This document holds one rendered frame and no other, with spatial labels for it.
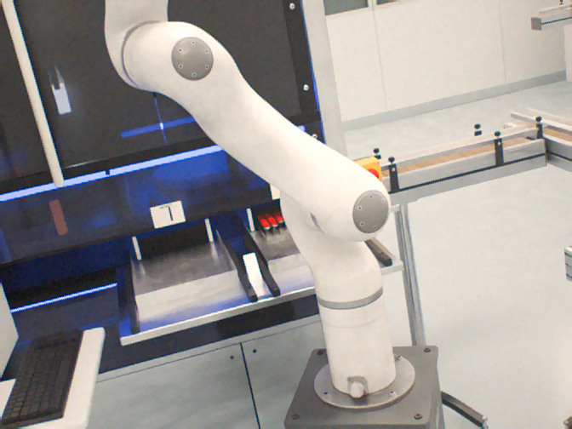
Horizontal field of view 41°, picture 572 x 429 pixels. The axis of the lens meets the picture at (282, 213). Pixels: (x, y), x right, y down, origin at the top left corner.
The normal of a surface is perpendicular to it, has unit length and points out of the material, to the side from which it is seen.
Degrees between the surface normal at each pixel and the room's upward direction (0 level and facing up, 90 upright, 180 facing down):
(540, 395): 0
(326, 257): 34
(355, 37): 90
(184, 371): 90
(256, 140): 101
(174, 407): 90
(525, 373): 0
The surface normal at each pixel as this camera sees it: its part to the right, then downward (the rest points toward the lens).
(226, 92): 0.83, 0.43
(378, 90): 0.23, 0.28
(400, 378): -0.18, -0.93
